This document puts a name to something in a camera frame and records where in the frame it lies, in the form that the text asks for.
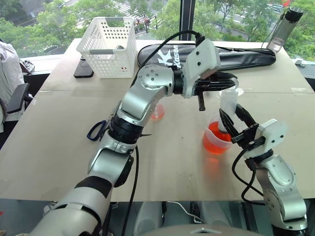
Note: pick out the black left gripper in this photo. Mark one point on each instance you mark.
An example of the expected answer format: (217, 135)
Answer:
(204, 86)

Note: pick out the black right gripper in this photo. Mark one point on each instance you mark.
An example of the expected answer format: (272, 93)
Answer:
(247, 137)

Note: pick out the clear plastic syringe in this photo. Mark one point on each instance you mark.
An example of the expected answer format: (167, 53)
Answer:
(230, 100)

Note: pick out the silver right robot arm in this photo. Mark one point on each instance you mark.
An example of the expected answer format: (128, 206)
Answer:
(283, 186)

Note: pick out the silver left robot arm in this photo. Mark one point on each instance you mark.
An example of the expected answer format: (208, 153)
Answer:
(147, 83)

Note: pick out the large cup with red liquid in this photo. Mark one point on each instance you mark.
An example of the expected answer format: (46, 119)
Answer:
(216, 141)

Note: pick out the small cup with red liquid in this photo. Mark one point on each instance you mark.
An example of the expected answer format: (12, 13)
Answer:
(158, 113)

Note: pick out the black racket bag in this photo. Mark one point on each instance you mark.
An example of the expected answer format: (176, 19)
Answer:
(246, 60)

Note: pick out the clear water bottle black cap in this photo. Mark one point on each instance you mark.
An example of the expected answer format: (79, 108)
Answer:
(283, 30)

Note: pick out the grey rounded robot body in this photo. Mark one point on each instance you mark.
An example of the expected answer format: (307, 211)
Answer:
(197, 230)

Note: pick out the white perforated plastic basket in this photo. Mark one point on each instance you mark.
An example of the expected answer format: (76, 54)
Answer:
(108, 51)

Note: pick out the black smartphone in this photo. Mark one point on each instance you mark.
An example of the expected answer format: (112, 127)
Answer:
(82, 70)

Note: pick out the black office chair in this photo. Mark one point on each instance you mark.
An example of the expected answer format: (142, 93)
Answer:
(18, 97)

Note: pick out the person in white shirt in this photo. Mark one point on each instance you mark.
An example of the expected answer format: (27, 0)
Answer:
(8, 73)

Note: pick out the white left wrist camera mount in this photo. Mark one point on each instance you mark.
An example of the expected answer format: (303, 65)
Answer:
(200, 60)

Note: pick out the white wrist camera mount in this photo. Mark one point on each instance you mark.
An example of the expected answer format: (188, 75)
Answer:
(200, 60)
(272, 135)

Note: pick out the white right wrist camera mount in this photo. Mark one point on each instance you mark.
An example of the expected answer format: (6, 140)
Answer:
(272, 135)

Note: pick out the dark window frame post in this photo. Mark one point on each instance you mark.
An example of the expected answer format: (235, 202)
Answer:
(187, 17)

